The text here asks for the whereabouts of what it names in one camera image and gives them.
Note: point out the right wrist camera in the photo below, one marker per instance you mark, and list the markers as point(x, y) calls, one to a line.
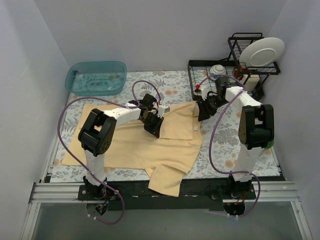
point(201, 90)

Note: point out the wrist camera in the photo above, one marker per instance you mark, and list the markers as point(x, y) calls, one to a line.
point(201, 90)
point(162, 109)

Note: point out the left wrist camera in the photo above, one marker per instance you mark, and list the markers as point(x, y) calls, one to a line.
point(162, 109)

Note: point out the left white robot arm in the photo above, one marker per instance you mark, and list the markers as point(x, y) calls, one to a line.
point(98, 130)

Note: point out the pale yellow t shirt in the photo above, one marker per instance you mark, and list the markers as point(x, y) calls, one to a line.
point(167, 158)

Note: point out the aluminium frame rail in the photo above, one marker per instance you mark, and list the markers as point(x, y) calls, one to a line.
point(267, 190)

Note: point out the black wire dish rack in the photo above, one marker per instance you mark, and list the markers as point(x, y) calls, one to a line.
point(198, 70)

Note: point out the cream ceramic cup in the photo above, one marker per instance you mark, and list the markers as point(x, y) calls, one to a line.
point(250, 81)

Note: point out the black base bar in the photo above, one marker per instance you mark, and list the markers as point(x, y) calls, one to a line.
point(201, 193)

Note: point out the teal plastic basin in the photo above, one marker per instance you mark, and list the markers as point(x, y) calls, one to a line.
point(96, 78)

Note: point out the white ceramic plate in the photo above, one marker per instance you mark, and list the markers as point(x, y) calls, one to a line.
point(262, 52)

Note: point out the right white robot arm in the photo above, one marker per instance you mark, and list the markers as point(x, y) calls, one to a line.
point(255, 132)

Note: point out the red mug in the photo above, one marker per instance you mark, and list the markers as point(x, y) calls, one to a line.
point(238, 71)

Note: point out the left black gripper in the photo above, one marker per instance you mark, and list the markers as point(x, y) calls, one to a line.
point(152, 120)

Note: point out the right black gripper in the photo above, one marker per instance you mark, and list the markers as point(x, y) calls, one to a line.
point(208, 105)

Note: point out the green cup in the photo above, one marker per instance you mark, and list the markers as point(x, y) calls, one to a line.
point(270, 144)

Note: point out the blue patterned white bowl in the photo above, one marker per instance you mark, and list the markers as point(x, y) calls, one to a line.
point(217, 71)

